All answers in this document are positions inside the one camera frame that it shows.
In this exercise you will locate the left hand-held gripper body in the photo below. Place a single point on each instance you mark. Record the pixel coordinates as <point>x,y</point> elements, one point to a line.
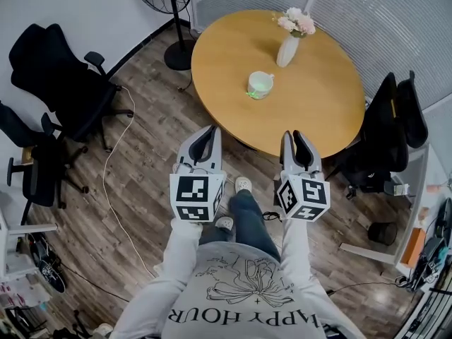
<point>196,193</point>

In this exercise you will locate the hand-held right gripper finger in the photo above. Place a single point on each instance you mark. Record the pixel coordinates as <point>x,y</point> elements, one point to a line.
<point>310,161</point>
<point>286,154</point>

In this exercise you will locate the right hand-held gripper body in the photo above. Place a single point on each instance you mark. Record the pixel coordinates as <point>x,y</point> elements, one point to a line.
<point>303,196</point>

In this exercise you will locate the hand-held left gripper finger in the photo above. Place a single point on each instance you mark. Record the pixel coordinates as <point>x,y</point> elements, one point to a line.
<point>186,152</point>
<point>215,155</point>

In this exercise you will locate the white mug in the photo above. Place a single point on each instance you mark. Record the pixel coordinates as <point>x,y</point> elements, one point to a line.
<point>263,90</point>

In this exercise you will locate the green stir stick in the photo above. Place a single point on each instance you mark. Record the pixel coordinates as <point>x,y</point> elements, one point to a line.
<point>251,93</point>

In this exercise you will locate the person's right forearm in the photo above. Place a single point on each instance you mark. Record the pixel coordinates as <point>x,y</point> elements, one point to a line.
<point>295,249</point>

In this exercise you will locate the person's left forearm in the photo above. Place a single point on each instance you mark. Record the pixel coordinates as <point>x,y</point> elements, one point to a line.
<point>182,249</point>

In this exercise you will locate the person's right white shoe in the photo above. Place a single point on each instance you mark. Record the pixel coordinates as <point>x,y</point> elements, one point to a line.
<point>243,183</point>

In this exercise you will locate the person's white shoe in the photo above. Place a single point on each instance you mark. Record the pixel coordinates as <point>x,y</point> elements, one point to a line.
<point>243,183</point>
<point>224,222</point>

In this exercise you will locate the person's left white shoe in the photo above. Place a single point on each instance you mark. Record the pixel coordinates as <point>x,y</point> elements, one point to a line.
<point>224,222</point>

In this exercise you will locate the person's dark jeans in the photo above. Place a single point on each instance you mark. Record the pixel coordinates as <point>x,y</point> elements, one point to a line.
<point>250,221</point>

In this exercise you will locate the black waste bin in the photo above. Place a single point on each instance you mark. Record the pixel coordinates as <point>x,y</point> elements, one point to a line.
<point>383,234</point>

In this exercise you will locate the small white carton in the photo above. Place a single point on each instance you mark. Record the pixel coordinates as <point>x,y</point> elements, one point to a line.
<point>401,189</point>

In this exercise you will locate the white ribbed vase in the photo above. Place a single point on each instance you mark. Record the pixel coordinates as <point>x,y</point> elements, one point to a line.
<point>286,53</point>

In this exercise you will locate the person's white printed sweatshirt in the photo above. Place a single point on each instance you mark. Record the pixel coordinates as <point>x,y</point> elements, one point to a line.
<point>243,295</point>

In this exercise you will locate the white desk with clutter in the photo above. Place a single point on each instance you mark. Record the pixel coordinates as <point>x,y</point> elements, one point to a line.
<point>416,210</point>

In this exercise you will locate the orange box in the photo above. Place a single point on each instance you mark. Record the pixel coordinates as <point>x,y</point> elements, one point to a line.
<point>413,247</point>

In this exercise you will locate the black standing fan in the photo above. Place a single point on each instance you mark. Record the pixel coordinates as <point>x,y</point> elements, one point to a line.
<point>176,19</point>

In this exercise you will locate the pink flower bouquet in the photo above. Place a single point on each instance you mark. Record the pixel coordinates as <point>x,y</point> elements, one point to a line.
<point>298,21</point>

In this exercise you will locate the large black office chair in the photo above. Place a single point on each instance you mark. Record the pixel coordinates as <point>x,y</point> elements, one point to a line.
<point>60,83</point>

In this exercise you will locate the black printed board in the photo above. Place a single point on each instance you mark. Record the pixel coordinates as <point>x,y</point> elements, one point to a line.
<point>51,270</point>

